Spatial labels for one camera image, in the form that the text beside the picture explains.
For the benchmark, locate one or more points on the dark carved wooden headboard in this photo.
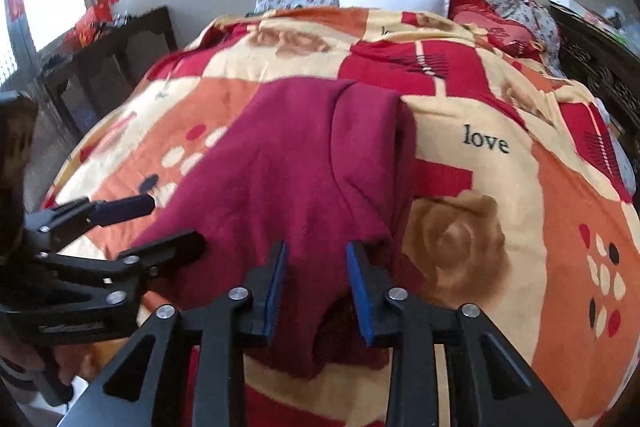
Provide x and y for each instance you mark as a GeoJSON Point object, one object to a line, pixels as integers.
{"type": "Point", "coordinates": [595, 57]}

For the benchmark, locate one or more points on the clutter behind headboard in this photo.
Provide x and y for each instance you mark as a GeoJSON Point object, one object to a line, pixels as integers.
{"type": "Point", "coordinates": [595, 14]}

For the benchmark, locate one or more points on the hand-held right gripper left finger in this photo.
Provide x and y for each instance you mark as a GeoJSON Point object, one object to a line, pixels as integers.
{"type": "Point", "coordinates": [277, 287]}

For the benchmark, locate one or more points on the maroon sweater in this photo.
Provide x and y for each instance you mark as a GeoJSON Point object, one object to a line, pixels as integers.
{"type": "Point", "coordinates": [300, 157]}

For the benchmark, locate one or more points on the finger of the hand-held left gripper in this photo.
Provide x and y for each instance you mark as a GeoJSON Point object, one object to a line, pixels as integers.
{"type": "Point", "coordinates": [170, 247]}
{"type": "Point", "coordinates": [127, 207]}

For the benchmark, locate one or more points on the dark wooden cabinet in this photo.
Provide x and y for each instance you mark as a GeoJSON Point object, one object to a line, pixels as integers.
{"type": "Point", "coordinates": [100, 67]}

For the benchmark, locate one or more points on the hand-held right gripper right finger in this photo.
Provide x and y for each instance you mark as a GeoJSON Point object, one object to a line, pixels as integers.
{"type": "Point", "coordinates": [357, 287]}

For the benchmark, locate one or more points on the printed orange red blanket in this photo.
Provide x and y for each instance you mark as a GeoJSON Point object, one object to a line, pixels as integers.
{"type": "Point", "coordinates": [500, 217]}

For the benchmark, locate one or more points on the red ruffled pillow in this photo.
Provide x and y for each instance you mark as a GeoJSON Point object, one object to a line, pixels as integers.
{"type": "Point", "coordinates": [492, 24]}

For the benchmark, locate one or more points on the person's left hand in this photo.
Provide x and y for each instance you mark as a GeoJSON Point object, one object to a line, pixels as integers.
{"type": "Point", "coordinates": [75, 369]}

